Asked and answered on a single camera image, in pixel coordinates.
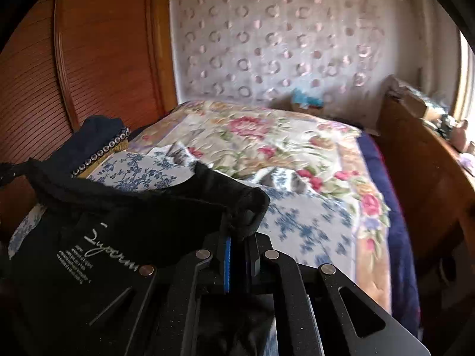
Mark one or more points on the pink ceramic jar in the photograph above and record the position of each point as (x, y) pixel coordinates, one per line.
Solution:
(459, 139)

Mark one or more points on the black t-shirt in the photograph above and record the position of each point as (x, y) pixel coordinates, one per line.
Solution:
(54, 318)

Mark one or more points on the wooden sideboard cabinet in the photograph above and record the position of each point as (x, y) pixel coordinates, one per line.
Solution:
(437, 200)

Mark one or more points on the blue floral white sheet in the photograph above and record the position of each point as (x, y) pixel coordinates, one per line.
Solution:
(135, 210)

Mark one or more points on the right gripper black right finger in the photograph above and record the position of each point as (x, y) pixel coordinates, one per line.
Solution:
(320, 311)

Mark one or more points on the wooden wardrobe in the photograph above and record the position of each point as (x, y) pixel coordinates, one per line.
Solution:
(71, 59)

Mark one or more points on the circle patterned sheer curtain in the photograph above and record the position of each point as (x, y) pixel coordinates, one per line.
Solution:
(261, 50)

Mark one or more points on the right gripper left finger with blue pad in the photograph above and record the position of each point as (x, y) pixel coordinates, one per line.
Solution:
(203, 304)

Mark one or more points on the blue tissue box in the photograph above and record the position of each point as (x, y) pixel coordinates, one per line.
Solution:
(301, 102)

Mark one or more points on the yellow patterned folded garment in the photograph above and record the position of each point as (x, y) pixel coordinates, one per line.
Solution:
(107, 155)

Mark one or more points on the navy folded garment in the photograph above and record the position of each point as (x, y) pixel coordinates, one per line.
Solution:
(97, 136)

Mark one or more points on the cardboard box on cabinet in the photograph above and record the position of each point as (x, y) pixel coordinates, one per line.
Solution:
(422, 108)

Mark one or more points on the pink floral quilt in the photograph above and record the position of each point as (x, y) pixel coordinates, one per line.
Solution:
(282, 144)

